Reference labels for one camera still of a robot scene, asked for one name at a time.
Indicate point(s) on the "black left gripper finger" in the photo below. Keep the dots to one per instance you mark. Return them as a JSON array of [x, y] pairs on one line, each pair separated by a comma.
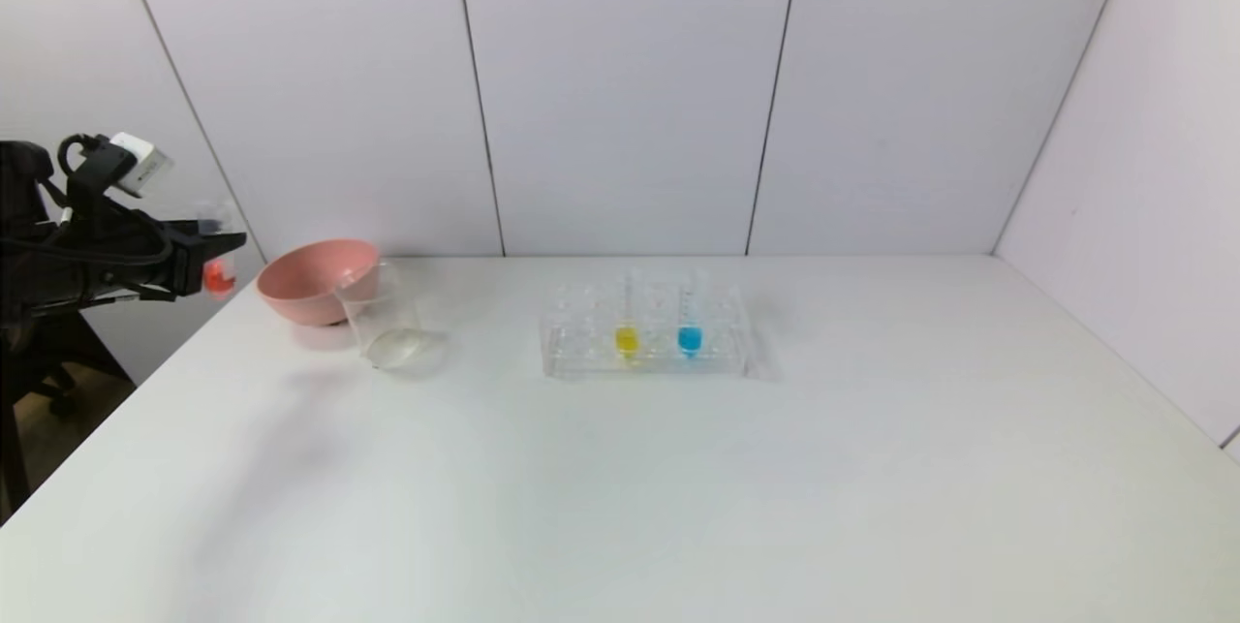
[[194, 243]]

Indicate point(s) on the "test tube with yellow pigment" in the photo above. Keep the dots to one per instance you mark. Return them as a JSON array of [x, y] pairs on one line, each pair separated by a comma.
[[628, 342]]

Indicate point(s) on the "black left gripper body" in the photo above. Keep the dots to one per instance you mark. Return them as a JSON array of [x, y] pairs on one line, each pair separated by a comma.
[[182, 260]]

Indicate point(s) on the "pink plastic bowl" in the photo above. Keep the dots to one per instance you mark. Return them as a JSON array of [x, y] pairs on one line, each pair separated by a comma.
[[300, 289]]

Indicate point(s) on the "test tube with red pigment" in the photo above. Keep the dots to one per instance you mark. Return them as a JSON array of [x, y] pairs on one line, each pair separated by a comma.
[[219, 279]]

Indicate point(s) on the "clear acrylic test tube rack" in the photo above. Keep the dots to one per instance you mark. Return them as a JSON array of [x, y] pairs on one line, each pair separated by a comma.
[[722, 332]]

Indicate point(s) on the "test tube with blue pigment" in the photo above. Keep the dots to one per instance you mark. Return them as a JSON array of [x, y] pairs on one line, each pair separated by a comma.
[[689, 342]]

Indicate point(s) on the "clear glass beaker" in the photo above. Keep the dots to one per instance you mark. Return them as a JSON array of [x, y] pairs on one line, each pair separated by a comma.
[[387, 347]]

